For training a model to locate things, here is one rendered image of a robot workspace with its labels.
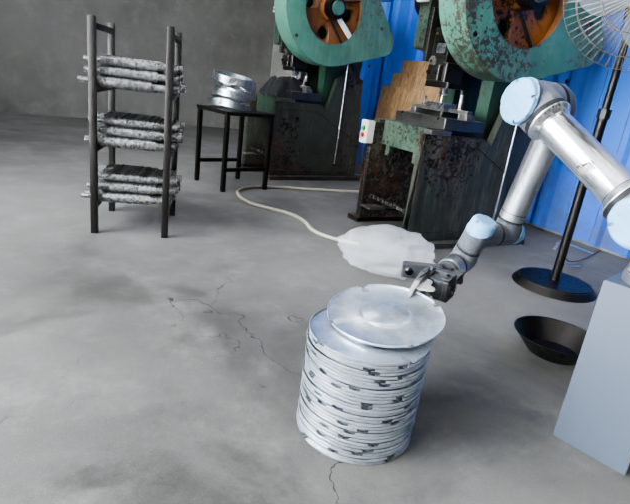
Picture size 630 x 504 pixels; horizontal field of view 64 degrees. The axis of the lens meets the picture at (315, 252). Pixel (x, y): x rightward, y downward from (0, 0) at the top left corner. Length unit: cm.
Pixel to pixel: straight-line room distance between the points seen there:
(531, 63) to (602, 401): 187
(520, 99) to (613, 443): 88
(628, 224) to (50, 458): 130
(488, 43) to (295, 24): 172
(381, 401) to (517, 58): 205
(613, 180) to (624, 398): 52
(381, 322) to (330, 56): 315
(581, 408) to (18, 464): 131
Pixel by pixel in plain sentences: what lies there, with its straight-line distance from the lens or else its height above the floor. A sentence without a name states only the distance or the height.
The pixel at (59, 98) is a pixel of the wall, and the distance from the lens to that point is 716.
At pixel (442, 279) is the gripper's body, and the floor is 34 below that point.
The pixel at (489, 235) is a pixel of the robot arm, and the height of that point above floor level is 46.
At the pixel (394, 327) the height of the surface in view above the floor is 29.
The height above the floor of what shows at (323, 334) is 26.
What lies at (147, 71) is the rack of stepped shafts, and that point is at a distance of 252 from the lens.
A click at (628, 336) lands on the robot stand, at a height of 34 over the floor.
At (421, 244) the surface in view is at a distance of 241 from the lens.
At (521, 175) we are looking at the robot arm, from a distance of 159.
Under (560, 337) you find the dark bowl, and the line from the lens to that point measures 214.
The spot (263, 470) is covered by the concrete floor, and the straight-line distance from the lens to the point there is 121.
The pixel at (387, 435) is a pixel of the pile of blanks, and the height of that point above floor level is 8.
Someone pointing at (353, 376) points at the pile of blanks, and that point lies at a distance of 112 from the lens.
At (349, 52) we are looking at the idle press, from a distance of 426.
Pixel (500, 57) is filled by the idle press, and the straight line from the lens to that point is 275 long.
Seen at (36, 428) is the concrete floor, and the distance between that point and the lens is 136.
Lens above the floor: 81
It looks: 19 degrees down
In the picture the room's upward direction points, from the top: 8 degrees clockwise
